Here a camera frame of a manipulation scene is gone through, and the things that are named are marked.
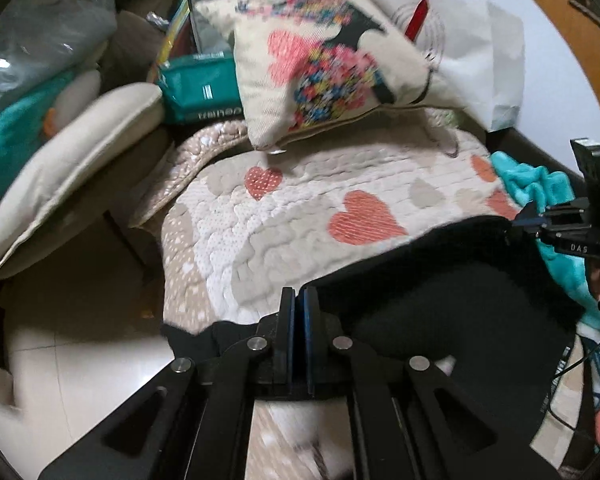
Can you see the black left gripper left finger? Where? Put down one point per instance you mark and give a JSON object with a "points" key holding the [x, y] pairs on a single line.
{"points": [[275, 372]]}

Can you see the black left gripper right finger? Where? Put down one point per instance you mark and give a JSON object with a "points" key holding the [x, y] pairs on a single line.
{"points": [[318, 359]]}

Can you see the black pants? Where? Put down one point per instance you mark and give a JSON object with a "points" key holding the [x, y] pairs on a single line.
{"points": [[477, 290]]}

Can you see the teal fleece blanket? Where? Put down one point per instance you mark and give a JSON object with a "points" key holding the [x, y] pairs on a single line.
{"points": [[535, 184]]}

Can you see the heart patterned quilted blanket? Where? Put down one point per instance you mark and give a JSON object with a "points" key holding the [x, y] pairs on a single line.
{"points": [[236, 225]]}

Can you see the white cushion with red accent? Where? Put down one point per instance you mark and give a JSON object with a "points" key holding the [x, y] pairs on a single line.
{"points": [[474, 46]]}

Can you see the teal tissue pack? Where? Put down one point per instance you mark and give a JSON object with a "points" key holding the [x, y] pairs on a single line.
{"points": [[200, 87]]}

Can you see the beige seat cushion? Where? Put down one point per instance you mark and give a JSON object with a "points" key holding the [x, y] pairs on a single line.
{"points": [[109, 126]]}

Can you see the floral heart print cushion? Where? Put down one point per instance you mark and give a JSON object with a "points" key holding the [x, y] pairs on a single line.
{"points": [[304, 66]]}

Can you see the teal plush toy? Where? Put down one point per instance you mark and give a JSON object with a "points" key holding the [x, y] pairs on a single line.
{"points": [[27, 124]]}

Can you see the clear plastic bag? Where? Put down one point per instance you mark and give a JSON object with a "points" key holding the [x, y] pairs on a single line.
{"points": [[41, 38]]}

